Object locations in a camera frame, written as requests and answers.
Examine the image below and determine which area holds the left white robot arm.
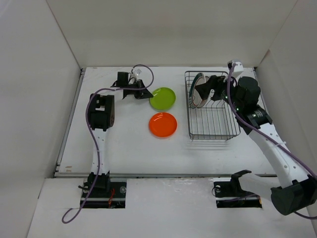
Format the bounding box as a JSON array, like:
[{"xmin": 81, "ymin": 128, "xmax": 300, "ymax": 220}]
[{"xmin": 84, "ymin": 69, "xmax": 153, "ymax": 197}]

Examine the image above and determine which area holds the green rimmed white plate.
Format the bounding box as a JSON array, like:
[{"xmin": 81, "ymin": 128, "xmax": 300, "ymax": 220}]
[{"xmin": 188, "ymin": 72, "xmax": 206, "ymax": 109}]

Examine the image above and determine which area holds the green plastic plate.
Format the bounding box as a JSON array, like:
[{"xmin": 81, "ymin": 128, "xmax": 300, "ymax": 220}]
[{"xmin": 149, "ymin": 87, "xmax": 176, "ymax": 111}]

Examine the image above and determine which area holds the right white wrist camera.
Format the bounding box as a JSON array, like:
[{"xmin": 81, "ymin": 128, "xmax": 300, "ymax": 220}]
[{"xmin": 227, "ymin": 59, "xmax": 244, "ymax": 79}]

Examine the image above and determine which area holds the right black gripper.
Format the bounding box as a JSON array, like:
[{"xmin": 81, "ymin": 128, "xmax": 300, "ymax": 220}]
[{"xmin": 194, "ymin": 73, "xmax": 243, "ymax": 112}]

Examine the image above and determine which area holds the orange plastic plate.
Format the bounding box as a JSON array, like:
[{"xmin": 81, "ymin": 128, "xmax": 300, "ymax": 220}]
[{"xmin": 149, "ymin": 112, "xmax": 178, "ymax": 138}]

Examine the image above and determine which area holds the grey wire dish rack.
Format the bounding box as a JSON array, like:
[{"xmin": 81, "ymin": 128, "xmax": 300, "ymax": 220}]
[{"xmin": 184, "ymin": 70, "xmax": 241, "ymax": 140}]

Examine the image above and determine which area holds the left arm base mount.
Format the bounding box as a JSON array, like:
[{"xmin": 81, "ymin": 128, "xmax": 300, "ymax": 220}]
[{"xmin": 83, "ymin": 181, "xmax": 127, "ymax": 209}]

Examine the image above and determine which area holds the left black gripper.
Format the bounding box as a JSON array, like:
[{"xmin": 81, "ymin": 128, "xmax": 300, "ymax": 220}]
[{"xmin": 125, "ymin": 79, "xmax": 153, "ymax": 99}]

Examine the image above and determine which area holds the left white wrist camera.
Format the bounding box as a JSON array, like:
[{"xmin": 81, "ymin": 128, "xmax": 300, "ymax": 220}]
[{"xmin": 131, "ymin": 68, "xmax": 142, "ymax": 81}]

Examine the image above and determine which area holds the aluminium rail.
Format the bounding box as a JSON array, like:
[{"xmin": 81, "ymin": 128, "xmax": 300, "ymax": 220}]
[{"xmin": 53, "ymin": 173, "xmax": 279, "ymax": 179}]

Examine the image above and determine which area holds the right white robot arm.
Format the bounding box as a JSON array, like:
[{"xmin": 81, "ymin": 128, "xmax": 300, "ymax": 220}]
[{"xmin": 195, "ymin": 75, "xmax": 317, "ymax": 216}]

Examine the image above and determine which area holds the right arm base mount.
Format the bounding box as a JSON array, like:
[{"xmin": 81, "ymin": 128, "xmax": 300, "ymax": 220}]
[{"xmin": 212, "ymin": 179, "xmax": 262, "ymax": 208}]

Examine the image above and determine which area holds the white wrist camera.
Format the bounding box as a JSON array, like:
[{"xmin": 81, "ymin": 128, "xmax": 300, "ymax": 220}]
[
  {"xmin": 131, "ymin": 68, "xmax": 142, "ymax": 81},
  {"xmin": 227, "ymin": 59, "xmax": 244, "ymax": 79}
]

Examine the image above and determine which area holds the orange sunburst patterned plate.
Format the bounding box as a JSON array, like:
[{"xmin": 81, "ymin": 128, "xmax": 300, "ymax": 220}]
[{"xmin": 198, "ymin": 76, "xmax": 210, "ymax": 108}]

